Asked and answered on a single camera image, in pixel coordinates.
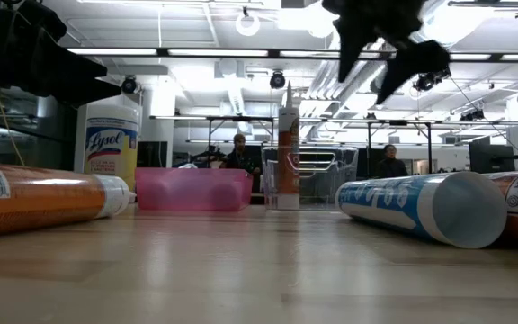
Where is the black workstation frame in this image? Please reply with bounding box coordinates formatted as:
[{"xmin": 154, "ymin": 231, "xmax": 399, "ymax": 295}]
[
  {"xmin": 365, "ymin": 119, "xmax": 434, "ymax": 175},
  {"xmin": 205, "ymin": 114, "xmax": 274, "ymax": 170}
]

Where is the clear plastic bin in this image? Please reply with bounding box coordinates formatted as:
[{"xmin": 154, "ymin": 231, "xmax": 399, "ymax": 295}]
[{"xmin": 260, "ymin": 143, "xmax": 360, "ymax": 212}]

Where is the black ceiling camera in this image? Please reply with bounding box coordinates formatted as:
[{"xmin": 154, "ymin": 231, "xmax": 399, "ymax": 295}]
[
  {"xmin": 413, "ymin": 66, "xmax": 452, "ymax": 94},
  {"xmin": 121, "ymin": 74, "xmax": 138, "ymax": 95},
  {"xmin": 269, "ymin": 69, "xmax": 287, "ymax": 90}
]

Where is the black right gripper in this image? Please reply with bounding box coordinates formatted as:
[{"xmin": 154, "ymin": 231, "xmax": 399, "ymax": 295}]
[{"xmin": 321, "ymin": 0, "xmax": 451, "ymax": 106}]

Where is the white ring lamp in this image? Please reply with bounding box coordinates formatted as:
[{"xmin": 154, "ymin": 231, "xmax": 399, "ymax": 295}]
[{"xmin": 234, "ymin": 9, "xmax": 262, "ymax": 38}]

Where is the black computer monitor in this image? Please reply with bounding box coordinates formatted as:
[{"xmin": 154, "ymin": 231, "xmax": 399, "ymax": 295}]
[{"xmin": 468, "ymin": 136, "xmax": 517, "ymax": 175}]

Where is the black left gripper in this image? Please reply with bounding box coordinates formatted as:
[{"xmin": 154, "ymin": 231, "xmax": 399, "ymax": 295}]
[{"xmin": 0, "ymin": 0, "xmax": 123, "ymax": 108}]

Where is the orange sealant tube with nozzle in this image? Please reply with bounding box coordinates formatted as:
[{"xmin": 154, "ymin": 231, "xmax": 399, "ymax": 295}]
[
  {"xmin": 0, "ymin": 160, "xmax": 137, "ymax": 240},
  {"xmin": 277, "ymin": 80, "xmax": 302, "ymax": 212}
]

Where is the pink translucent plastic tray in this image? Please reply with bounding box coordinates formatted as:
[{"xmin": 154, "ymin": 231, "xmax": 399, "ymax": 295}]
[{"xmin": 134, "ymin": 166, "xmax": 255, "ymax": 213}]

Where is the yellow Lysol wipes canister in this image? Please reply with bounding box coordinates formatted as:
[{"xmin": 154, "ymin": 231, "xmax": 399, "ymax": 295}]
[{"xmin": 73, "ymin": 102, "xmax": 141, "ymax": 194}]

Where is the black overhead frame beam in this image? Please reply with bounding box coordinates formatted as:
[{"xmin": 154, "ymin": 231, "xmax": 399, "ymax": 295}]
[{"xmin": 63, "ymin": 46, "xmax": 518, "ymax": 63}]

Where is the person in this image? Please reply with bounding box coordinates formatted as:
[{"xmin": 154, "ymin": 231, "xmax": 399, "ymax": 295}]
[
  {"xmin": 222, "ymin": 132, "xmax": 263, "ymax": 176},
  {"xmin": 372, "ymin": 143, "xmax": 410, "ymax": 179}
]

